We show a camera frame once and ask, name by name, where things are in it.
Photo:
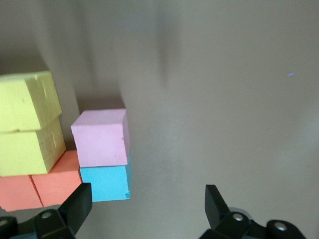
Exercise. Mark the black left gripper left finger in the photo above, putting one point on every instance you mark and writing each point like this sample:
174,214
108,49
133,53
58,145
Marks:
72,216

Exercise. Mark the orange foam cube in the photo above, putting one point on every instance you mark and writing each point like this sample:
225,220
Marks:
57,181
15,193

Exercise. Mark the blue foam cube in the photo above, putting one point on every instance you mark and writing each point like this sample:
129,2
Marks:
107,183

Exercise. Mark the yellow foam cube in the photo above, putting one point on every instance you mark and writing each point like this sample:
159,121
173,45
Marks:
22,102
27,152

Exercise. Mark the pink foam cube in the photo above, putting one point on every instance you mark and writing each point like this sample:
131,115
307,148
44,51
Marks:
99,139

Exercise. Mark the tiny purple foam crumb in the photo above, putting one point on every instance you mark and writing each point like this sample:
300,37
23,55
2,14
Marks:
290,74

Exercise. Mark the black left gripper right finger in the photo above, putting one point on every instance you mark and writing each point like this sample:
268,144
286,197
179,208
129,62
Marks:
224,224

